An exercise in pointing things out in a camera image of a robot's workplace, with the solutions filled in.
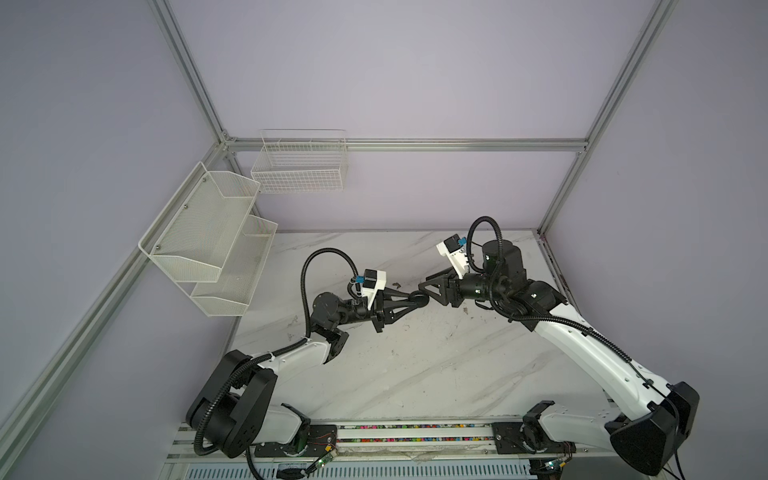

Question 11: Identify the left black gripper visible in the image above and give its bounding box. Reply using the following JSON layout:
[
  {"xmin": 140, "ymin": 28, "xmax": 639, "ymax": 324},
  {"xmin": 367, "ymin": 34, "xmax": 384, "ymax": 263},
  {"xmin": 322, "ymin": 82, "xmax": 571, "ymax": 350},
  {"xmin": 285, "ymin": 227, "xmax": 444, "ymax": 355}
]
[{"xmin": 335, "ymin": 287, "xmax": 416, "ymax": 334}]

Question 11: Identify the black round earbud charging case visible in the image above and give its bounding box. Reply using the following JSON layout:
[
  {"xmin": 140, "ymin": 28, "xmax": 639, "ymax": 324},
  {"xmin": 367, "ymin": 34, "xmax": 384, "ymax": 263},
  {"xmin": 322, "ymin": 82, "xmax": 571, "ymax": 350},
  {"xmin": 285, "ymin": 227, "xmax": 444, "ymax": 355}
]
[{"xmin": 409, "ymin": 290, "xmax": 430, "ymax": 308}]

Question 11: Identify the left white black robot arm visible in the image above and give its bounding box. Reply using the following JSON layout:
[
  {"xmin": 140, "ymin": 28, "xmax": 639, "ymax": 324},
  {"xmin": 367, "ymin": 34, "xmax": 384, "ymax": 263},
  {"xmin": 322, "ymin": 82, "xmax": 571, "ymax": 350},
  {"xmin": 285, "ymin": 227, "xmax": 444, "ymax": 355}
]
[{"xmin": 186, "ymin": 288, "xmax": 429, "ymax": 458}]

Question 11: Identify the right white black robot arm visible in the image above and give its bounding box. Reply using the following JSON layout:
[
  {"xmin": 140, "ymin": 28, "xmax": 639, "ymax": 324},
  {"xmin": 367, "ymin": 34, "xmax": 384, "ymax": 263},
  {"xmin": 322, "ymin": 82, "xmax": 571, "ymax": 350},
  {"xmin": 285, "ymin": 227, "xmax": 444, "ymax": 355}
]
[{"xmin": 419, "ymin": 235, "xmax": 700, "ymax": 476}]

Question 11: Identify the lower white mesh shelf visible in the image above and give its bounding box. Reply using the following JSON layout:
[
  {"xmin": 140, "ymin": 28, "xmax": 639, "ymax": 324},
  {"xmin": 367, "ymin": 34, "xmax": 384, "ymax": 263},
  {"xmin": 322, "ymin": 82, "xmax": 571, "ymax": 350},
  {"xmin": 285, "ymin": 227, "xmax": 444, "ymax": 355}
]
[{"xmin": 191, "ymin": 215, "xmax": 278, "ymax": 317}]

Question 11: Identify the white mesh shelf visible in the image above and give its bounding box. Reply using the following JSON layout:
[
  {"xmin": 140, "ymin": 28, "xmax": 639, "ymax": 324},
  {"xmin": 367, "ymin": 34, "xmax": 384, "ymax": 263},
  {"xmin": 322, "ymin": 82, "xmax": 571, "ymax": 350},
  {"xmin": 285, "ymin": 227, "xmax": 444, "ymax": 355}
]
[
  {"xmin": 138, "ymin": 163, "xmax": 260, "ymax": 283},
  {"xmin": 191, "ymin": 215, "xmax": 278, "ymax": 317}
]

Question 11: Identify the upper white mesh shelf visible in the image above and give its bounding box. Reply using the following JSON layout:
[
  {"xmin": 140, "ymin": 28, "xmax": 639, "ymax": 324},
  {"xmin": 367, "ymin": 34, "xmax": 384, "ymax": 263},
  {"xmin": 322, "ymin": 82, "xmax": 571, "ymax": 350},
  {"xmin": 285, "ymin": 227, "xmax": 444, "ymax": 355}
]
[{"xmin": 138, "ymin": 163, "xmax": 260, "ymax": 283}]

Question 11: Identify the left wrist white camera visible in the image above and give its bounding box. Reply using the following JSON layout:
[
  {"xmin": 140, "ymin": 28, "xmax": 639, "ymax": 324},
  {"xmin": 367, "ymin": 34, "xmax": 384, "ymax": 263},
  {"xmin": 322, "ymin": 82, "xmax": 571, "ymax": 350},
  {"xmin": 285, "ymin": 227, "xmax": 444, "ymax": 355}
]
[{"xmin": 354, "ymin": 269, "xmax": 387, "ymax": 310}]

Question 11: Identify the wrist white camera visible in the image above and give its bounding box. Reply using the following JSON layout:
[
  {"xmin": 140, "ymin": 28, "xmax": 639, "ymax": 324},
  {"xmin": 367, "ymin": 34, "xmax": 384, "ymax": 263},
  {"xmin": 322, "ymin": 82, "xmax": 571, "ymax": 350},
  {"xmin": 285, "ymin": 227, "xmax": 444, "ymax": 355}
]
[
  {"xmin": 436, "ymin": 234, "xmax": 470, "ymax": 279},
  {"xmin": 354, "ymin": 269, "xmax": 387, "ymax": 310}
]

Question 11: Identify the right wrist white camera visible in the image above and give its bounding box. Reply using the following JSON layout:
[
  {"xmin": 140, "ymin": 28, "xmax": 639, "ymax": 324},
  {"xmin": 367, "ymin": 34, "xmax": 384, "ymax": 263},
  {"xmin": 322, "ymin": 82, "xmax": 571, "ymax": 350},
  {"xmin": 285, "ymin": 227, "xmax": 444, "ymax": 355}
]
[{"xmin": 436, "ymin": 234, "xmax": 470, "ymax": 279}]

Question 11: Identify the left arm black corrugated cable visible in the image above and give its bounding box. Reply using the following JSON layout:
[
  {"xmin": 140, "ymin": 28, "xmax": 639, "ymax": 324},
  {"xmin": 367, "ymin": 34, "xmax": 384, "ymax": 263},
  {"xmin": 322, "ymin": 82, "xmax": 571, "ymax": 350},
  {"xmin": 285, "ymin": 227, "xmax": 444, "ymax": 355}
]
[{"xmin": 193, "ymin": 247, "xmax": 361, "ymax": 480}]

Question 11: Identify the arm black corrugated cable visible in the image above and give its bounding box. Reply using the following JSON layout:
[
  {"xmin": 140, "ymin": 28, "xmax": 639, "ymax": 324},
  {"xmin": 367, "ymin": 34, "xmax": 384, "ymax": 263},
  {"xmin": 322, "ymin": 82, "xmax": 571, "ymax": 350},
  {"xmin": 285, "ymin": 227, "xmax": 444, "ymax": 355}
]
[
  {"xmin": 466, "ymin": 215, "xmax": 667, "ymax": 397},
  {"xmin": 193, "ymin": 247, "xmax": 361, "ymax": 480}
]

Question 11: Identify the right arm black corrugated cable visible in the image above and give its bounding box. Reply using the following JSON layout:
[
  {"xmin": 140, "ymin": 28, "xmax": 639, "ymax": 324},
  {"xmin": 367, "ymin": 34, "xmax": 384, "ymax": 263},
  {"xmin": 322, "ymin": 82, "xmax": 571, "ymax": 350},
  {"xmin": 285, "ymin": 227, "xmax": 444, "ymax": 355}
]
[{"xmin": 466, "ymin": 215, "xmax": 667, "ymax": 397}]

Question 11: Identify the aluminium front rail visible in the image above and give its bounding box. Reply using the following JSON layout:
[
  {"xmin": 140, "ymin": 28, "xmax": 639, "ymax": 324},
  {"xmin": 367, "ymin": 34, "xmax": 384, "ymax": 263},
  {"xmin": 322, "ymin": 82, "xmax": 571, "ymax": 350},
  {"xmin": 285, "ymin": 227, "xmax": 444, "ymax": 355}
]
[{"xmin": 158, "ymin": 415, "xmax": 664, "ymax": 464}]

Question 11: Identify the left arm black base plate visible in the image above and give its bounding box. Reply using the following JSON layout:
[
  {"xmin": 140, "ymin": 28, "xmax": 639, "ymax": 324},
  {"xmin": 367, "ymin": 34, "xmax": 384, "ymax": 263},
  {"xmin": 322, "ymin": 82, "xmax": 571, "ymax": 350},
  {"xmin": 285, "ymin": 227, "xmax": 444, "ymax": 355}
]
[{"xmin": 252, "ymin": 424, "xmax": 338, "ymax": 459}]

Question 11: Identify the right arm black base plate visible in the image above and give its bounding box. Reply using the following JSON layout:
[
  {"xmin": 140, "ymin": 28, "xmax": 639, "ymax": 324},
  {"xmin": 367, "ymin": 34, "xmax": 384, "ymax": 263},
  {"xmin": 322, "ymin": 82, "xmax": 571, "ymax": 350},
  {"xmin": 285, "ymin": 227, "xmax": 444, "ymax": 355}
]
[{"xmin": 491, "ymin": 421, "xmax": 576, "ymax": 454}]

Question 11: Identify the white wire basket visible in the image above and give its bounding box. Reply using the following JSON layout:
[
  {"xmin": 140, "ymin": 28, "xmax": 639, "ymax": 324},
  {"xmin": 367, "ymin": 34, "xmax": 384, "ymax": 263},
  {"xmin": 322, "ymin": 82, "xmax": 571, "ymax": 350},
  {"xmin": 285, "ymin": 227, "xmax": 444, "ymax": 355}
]
[{"xmin": 251, "ymin": 129, "xmax": 348, "ymax": 194}]

